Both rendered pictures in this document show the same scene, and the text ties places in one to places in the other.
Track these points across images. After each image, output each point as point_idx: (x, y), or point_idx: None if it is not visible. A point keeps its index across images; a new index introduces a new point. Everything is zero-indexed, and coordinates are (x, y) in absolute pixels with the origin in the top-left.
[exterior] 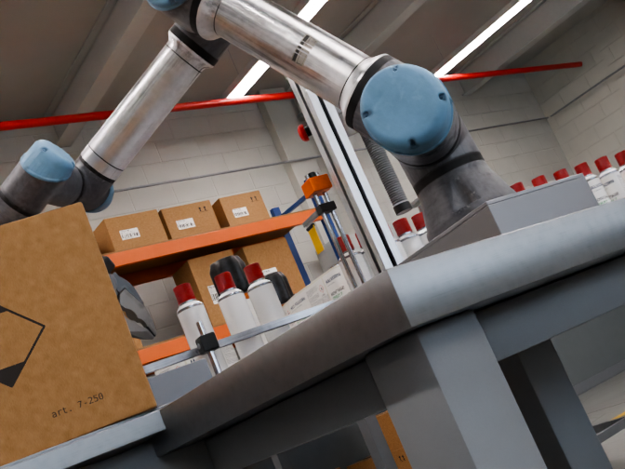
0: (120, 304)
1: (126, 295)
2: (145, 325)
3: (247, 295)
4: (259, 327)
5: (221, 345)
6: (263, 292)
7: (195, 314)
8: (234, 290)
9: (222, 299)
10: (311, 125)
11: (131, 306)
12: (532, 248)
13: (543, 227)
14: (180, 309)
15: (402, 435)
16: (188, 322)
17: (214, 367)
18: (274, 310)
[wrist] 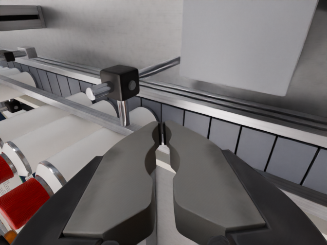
0: (151, 203)
1: (95, 205)
2: (156, 132)
3: (7, 233)
4: (60, 101)
5: (103, 113)
6: (4, 124)
7: (66, 155)
8: (5, 146)
9: (24, 156)
10: None
11: (132, 169)
12: None
13: None
14: (61, 183)
15: None
16: (83, 163)
17: (148, 70)
18: (30, 112)
